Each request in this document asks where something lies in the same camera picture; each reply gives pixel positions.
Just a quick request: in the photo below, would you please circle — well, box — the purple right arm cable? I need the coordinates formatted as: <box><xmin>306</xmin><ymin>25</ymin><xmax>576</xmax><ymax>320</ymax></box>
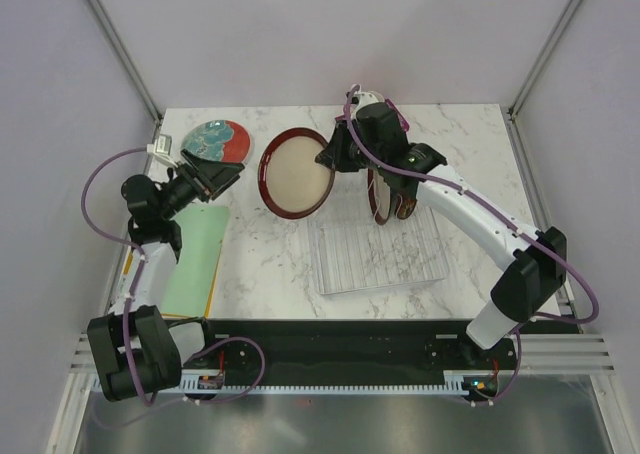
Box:
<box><xmin>342</xmin><ymin>85</ymin><xmax>601</xmax><ymax>408</ymax></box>

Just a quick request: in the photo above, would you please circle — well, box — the small red floral plate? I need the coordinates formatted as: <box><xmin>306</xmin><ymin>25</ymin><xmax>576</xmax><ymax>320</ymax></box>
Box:
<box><xmin>395</xmin><ymin>196</ymin><xmax>417</xmax><ymax>220</ymax></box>

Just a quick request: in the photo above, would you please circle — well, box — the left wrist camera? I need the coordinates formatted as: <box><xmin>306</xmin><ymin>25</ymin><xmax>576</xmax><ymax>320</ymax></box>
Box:
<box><xmin>146</xmin><ymin>134</ymin><xmax>177</xmax><ymax>168</ymax></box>

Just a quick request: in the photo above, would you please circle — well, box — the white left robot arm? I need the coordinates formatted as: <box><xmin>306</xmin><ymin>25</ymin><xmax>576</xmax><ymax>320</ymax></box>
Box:
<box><xmin>87</xmin><ymin>150</ymin><xmax>244</xmax><ymax>405</ymax></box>

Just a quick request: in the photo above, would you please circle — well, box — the red teal floral plate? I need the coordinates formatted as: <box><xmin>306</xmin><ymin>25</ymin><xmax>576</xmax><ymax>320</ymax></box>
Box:
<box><xmin>181</xmin><ymin>120</ymin><xmax>251</xmax><ymax>163</ymax></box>

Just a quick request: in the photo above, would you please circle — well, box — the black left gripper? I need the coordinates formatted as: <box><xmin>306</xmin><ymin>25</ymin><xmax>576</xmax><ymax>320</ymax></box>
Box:
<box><xmin>158</xmin><ymin>149</ymin><xmax>243</xmax><ymax>220</ymax></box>

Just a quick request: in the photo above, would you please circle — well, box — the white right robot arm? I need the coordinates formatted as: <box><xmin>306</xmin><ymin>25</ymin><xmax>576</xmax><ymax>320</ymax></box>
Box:
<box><xmin>316</xmin><ymin>95</ymin><xmax>567</xmax><ymax>368</ymax></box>

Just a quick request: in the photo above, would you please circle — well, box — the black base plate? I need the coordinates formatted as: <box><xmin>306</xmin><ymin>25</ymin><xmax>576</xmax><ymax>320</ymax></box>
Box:
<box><xmin>187</xmin><ymin>319</ymin><xmax>516</xmax><ymax>383</ymax></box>

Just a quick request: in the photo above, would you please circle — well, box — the white cable duct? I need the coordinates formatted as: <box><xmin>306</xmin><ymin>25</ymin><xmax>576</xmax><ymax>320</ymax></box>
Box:
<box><xmin>164</xmin><ymin>370</ymin><xmax>497</xmax><ymax>395</ymax></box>

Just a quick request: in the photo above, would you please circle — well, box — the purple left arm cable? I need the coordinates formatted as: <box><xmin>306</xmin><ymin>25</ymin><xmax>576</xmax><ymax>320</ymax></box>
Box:
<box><xmin>80</xmin><ymin>146</ymin><xmax>266</xmax><ymax>408</ymax></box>

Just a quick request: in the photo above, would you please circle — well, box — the white wire dish rack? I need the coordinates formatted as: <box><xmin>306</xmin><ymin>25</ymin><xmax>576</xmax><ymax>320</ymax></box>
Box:
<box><xmin>307</xmin><ymin>194</ymin><xmax>449</xmax><ymax>296</ymax></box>

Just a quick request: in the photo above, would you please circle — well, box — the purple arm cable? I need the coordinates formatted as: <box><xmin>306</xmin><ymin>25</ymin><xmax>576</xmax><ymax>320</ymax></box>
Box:
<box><xmin>342</xmin><ymin>85</ymin><xmax>601</xmax><ymax>408</ymax></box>
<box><xmin>80</xmin><ymin>146</ymin><xmax>266</xmax><ymax>408</ymax></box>

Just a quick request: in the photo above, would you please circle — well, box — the dark red rimmed plate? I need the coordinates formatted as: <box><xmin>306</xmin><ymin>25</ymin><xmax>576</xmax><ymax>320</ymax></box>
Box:
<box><xmin>258</xmin><ymin>127</ymin><xmax>335</xmax><ymax>220</ymax></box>

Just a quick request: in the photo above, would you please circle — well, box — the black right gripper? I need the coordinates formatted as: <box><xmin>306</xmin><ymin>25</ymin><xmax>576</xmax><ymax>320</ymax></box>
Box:
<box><xmin>317</xmin><ymin>118</ymin><xmax>384</xmax><ymax>172</ymax></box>

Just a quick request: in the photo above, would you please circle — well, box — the orange mug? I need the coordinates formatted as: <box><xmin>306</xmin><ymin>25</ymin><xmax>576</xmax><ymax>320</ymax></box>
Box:
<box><xmin>348</xmin><ymin>90</ymin><xmax>385</xmax><ymax>112</ymax></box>

